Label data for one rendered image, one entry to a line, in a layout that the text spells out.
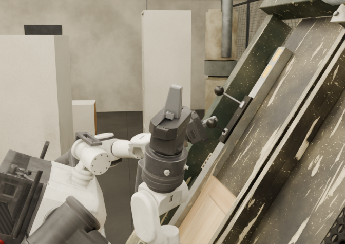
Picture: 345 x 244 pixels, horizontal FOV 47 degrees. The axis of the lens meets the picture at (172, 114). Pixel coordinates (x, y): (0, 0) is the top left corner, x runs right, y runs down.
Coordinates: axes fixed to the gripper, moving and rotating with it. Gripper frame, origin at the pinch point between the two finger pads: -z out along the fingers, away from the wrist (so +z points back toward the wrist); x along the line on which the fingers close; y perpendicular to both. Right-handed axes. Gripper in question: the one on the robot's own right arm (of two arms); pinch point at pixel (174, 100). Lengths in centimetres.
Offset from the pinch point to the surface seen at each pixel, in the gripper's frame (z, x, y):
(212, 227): 56, 37, 9
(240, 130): 34, 67, 7
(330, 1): -18, 50, 24
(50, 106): 118, 189, -164
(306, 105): 9.0, 42.1, 25.3
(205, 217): 58, 43, 5
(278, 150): 21.6, 35.4, 21.4
